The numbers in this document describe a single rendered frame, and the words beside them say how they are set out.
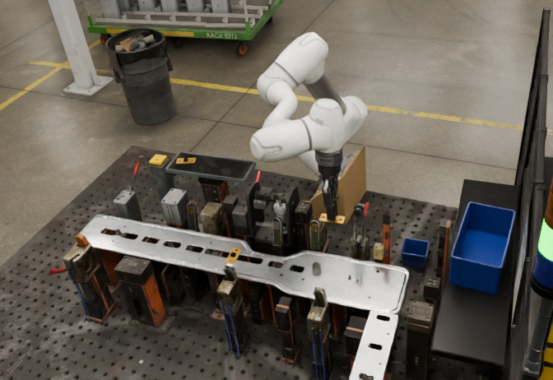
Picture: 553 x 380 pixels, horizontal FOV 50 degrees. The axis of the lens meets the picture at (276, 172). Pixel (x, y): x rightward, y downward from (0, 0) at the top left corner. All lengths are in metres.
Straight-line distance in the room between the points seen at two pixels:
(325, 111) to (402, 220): 1.25
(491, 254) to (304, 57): 1.00
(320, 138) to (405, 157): 2.77
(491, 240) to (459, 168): 2.13
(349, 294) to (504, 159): 2.62
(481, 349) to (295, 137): 0.87
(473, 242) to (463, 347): 0.48
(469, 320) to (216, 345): 0.98
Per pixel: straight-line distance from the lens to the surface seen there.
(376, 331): 2.07
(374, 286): 2.20
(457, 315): 2.10
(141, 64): 4.99
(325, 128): 1.78
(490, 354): 2.02
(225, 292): 2.18
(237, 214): 2.43
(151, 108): 5.22
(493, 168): 4.49
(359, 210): 2.16
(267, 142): 1.75
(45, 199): 4.80
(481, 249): 2.32
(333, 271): 2.25
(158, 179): 2.73
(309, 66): 2.31
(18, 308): 2.94
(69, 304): 2.84
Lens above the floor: 2.62
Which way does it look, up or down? 36 degrees down
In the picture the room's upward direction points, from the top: 7 degrees counter-clockwise
